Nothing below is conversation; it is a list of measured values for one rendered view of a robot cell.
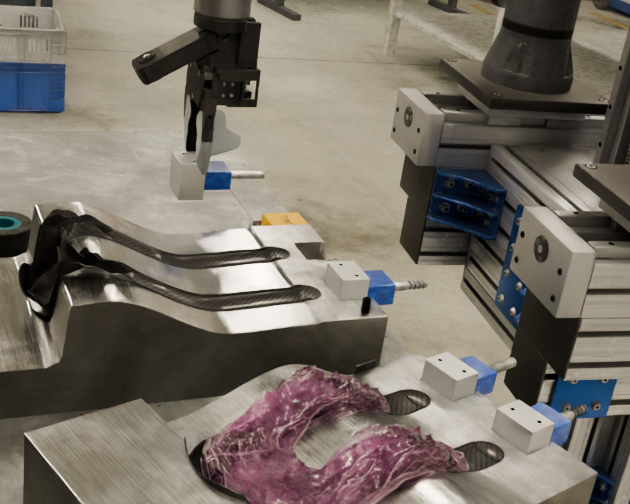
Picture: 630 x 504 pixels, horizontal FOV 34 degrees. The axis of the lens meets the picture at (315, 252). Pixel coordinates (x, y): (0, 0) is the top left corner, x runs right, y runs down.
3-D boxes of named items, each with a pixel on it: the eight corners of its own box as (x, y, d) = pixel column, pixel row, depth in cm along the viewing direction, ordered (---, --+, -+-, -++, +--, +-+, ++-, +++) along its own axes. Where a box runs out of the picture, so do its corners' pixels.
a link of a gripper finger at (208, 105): (216, 143, 136) (217, 76, 134) (204, 143, 135) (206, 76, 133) (205, 139, 140) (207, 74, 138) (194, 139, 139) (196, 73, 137)
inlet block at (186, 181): (255, 185, 151) (259, 150, 148) (266, 198, 147) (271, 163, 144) (169, 186, 146) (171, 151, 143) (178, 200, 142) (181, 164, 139)
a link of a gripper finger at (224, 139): (242, 177, 140) (244, 109, 138) (201, 178, 138) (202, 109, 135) (235, 173, 143) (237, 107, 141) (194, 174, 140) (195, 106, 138)
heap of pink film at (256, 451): (368, 388, 112) (379, 326, 108) (487, 479, 100) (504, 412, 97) (163, 459, 96) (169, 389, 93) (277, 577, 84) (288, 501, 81)
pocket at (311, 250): (320, 265, 139) (324, 241, 138) (335, 284, 135) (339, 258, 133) (289, 267, 137) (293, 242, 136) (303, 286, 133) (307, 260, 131)
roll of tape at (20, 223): (-39, 242, 143) (-39, 219, 141) (9, 228, 149) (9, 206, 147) (-3, 263, 139) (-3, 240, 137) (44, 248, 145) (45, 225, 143)
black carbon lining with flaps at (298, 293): (281, 258, 136) (290, 192, 132) (326, 318, 123) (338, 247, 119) (10, 272, 122) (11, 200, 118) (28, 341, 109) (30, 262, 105)
